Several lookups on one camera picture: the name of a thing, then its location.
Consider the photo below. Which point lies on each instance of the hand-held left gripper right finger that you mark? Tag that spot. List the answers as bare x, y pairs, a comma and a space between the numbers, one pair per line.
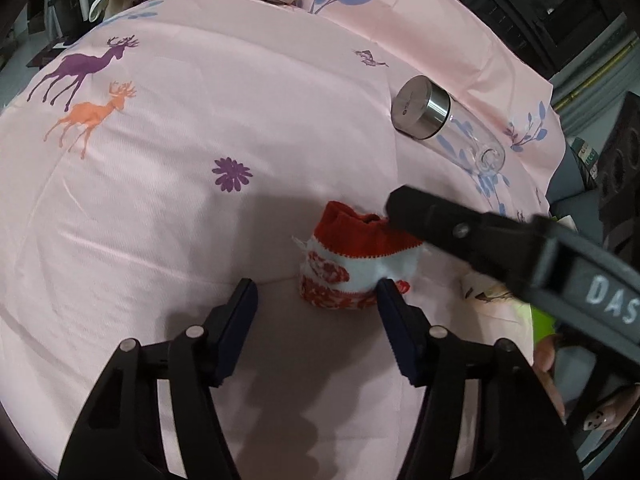
395, 330

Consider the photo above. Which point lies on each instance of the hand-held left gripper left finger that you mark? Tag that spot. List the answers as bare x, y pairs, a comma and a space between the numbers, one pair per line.
240, 325

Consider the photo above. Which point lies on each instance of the red and white sock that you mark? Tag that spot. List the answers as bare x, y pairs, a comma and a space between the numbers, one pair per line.
345, 265

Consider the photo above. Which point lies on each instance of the green cardboard box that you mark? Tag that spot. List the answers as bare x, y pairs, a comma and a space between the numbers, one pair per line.
542, 322

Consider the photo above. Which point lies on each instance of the striped cushion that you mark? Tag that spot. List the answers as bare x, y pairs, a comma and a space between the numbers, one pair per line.
587, 155

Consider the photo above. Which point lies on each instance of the person's right hand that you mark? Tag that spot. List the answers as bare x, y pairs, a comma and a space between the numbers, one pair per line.
545, 360

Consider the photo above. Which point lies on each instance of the pink printed bed sheet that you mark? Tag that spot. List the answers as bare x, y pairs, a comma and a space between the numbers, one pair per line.
200, 110

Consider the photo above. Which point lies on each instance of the yellow pipe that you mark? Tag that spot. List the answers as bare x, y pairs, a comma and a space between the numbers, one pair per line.
600, 70

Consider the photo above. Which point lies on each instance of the black box with round holes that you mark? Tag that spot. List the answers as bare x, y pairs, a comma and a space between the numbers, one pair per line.
622, 160

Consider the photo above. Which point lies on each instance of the beige drink carton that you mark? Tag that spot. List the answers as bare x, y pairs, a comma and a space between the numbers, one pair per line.
482, 294

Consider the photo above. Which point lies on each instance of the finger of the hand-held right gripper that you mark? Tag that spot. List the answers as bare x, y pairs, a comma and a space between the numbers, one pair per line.
460, 232

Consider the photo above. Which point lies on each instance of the clear glass bottle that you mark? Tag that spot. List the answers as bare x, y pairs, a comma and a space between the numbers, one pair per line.
425, 107

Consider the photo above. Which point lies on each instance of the grey sofa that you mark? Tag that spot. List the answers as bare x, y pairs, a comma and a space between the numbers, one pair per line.
575, 205

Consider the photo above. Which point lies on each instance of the dark window frame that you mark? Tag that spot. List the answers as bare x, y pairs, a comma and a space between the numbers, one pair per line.
525, 0

